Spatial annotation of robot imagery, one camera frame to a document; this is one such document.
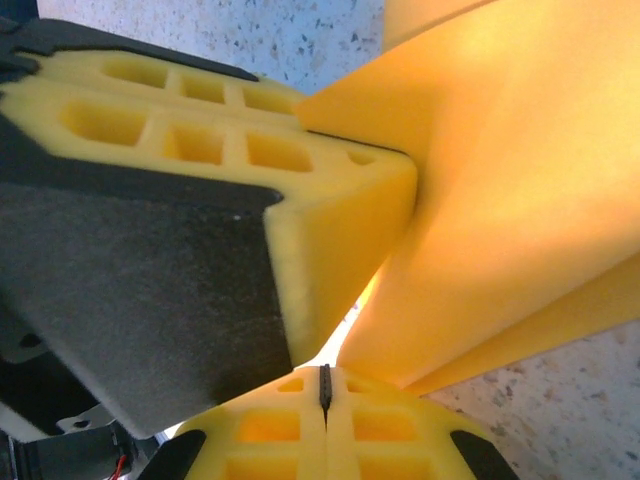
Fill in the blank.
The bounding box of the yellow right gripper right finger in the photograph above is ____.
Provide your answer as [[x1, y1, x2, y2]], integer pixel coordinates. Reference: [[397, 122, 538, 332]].
[[324, 366, 522, 480]]

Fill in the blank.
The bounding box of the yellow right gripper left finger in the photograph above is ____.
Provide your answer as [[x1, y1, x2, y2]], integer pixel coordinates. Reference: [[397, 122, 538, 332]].
[[137, 364, 329, 480]]

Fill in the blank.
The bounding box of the orange cloth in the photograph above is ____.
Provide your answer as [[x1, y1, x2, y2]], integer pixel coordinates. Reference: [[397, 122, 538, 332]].
[[292, 0, 640, 397]]

